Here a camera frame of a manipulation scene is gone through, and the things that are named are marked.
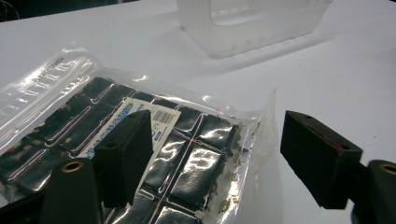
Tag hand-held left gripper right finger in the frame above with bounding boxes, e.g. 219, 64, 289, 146
279, 110, 396, 224

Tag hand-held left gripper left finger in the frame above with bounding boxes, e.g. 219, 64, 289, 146
39, 109, 154, 224

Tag clear vacuum pack of dark blocks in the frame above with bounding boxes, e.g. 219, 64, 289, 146
0, 47, 285, 224

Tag translucent white plastic container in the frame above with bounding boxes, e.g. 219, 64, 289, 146
176, 0, 333, 60

